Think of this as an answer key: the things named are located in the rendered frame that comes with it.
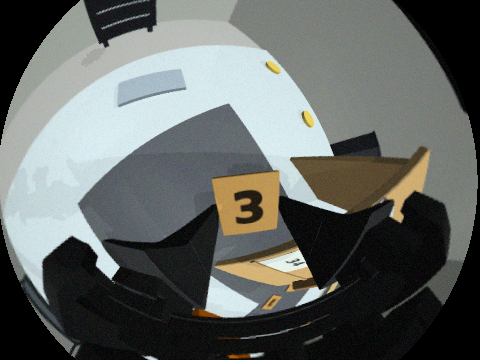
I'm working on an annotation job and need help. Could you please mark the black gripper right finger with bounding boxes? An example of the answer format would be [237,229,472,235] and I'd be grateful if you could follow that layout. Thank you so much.
[279,196,395,291]

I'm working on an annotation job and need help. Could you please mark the white paper ticket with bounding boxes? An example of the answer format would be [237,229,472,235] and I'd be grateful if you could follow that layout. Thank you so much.
[259,251,307,272]

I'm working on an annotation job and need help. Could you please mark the yellow round disc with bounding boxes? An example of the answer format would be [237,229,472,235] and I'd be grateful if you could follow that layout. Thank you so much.
[265,60,281,75]
[301,111,315,128]

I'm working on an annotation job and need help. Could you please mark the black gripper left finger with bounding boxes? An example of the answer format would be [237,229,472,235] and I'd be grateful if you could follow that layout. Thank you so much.
[101,204,219,309]

